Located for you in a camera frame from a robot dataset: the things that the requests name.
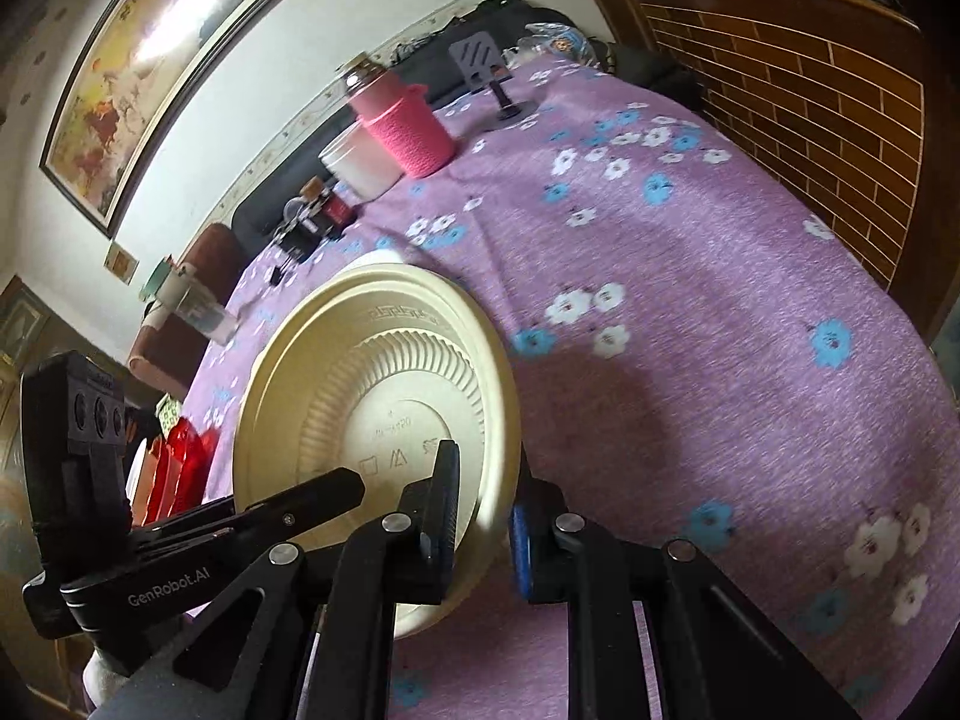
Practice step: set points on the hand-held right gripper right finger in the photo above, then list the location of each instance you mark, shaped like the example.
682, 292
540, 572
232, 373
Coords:
520, 555

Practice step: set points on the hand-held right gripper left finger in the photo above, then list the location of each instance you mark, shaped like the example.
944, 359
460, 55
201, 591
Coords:
450, 499

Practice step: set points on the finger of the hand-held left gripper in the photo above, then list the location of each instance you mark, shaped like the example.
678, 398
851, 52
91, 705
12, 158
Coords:
315, 499

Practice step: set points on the red glass bowl gold rim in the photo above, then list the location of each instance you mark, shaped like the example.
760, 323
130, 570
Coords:
157, 480
191, 457

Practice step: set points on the cream round plate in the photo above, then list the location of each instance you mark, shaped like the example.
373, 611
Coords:
390, 360

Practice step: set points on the white plate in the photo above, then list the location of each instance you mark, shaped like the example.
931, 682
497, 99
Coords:
137, 476

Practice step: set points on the clear water jug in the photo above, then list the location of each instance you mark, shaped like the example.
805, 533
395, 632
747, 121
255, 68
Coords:
199, 307

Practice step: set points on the black power adapter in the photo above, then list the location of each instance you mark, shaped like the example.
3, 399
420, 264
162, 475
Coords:
276, 274

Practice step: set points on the brown chair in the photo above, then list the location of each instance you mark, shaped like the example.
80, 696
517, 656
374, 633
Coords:
217, 255

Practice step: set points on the black box device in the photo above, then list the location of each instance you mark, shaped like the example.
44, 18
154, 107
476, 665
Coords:
337, 214

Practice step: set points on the black sofa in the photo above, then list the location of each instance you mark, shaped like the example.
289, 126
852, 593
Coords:
262, 202

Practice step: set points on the purple floral tablecloth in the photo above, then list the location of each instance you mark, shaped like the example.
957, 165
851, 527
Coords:
675, 277

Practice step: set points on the white plastic tub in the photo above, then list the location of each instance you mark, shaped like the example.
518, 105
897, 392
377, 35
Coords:
360, 161

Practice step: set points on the pink knit-sleeved bottle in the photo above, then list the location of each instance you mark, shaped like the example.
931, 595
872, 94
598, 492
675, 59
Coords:
409, 131

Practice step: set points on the small black stand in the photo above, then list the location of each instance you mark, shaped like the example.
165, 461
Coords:
510, 109

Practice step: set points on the grey phone stand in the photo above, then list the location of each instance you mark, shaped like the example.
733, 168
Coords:
476, 56

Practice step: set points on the printed plastic bag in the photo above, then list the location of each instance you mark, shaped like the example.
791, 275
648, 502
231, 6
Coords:
559, 41

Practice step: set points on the wooden cabinet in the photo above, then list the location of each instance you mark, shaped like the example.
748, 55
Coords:
787, 90

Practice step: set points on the small wall picture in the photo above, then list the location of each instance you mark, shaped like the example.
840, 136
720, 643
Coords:
121, 262

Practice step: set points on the framed wall painting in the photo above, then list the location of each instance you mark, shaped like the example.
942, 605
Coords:
150, 67

